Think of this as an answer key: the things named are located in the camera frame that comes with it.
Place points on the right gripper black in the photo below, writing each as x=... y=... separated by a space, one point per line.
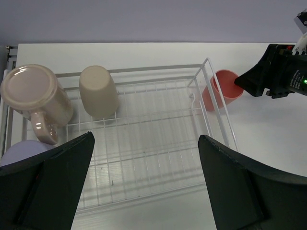
x=287 y=73

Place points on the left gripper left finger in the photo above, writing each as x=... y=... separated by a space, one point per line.
x=42 y=192

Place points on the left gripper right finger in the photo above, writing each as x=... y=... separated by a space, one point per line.
x=246 y=194

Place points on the purple plastic cup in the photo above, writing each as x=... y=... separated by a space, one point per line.
x=23 y=150

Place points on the pink ceramic mug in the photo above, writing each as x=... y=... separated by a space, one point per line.
x=35 y=92

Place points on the beige plastic cup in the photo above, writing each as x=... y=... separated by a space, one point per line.
x=98 y=92

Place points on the clear acrylic dish rack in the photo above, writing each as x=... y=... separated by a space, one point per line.
x=148 y=148

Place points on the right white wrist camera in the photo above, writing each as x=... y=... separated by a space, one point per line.
x=301 y=21

